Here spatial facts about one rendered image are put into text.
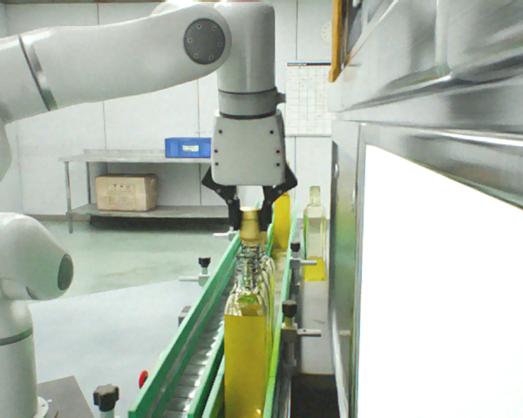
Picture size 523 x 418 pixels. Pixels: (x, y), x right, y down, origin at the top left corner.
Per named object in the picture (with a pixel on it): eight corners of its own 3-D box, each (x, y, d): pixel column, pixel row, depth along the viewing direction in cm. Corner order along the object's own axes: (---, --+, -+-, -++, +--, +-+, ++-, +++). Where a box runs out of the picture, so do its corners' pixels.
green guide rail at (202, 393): (195, 472, 66) (193, 413, 65) (186, 471, 66) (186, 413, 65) (275, 216, 238) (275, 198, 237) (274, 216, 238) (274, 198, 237)
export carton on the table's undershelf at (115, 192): (95, 210, 620) (92, 176, 613) (112, 204, 663) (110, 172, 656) (146, 212, 609) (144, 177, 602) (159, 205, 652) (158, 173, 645)
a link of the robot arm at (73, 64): (49, 103, 64) (212, 57, 69) (54, 130, 53) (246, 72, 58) (19, 30, 60) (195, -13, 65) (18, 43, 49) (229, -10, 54)
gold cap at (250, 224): (261, 240, 74) (261, 211, 74) (236, 240, 75) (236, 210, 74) (263, 235, 78) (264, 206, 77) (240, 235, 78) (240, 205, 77)
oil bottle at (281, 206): (289, 248, 181) (290, 167, 176) (273, 248, 181) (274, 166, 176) (290, 245, 186) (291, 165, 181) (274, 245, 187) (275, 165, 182)
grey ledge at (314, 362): (342, 424, 94) (343, 365, 92) (292, 422, 95) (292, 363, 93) (324, 271, 187) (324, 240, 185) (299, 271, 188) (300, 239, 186)
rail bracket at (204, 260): (209, 314, 121) (208, 259, 119) (178, 313, 122) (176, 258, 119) (213, 308, 125) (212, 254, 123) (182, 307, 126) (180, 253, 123)
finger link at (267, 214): (285, 180, 75) (285, 223, 78) (262, 180, 75) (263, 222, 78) (283, 189, 72) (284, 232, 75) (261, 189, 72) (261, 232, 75)
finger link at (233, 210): (239, 180, 75) (241, 222, 78) (217, 179, 76) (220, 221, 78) (236, 188, 72) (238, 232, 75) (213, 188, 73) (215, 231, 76)
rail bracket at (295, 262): (315, 294, 135) (316, 244, 132) (288, 293, 135) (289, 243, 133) (315, 290, 139) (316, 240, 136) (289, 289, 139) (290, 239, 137)
